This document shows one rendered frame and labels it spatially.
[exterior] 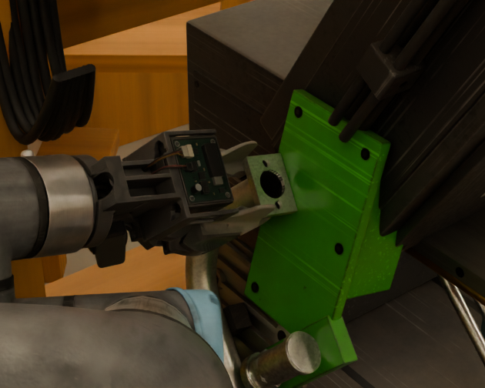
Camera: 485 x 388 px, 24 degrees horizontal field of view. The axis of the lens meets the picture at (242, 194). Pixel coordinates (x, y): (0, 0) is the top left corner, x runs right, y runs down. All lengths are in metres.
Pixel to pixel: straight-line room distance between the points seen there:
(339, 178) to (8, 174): 0.29
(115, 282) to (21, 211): 0.62
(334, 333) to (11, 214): 0.32
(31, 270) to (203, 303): 0.50
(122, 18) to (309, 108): 0.38
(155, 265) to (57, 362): 1.04
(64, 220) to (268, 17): 0.46
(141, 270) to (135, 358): 1.01
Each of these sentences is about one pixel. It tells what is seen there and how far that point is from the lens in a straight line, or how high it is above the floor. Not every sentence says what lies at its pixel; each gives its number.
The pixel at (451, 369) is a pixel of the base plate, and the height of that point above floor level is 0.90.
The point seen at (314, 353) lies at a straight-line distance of 0.99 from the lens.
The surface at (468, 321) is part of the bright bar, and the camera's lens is 1.08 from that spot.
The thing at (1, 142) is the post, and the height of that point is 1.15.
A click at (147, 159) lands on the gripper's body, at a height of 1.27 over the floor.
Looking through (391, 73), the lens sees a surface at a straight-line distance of 0.84.
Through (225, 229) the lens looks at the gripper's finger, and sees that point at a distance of 0.94.
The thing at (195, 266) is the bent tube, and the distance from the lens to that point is 1.06.
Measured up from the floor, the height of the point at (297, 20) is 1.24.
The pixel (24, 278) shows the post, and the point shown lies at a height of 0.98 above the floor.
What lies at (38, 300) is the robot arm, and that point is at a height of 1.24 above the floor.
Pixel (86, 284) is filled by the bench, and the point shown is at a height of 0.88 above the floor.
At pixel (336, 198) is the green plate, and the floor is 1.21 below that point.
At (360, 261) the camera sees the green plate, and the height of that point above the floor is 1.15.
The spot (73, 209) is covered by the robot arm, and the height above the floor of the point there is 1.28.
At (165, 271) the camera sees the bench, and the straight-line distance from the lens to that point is 1.41.
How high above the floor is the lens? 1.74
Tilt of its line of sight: 34 degrees down
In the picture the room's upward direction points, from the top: straight up
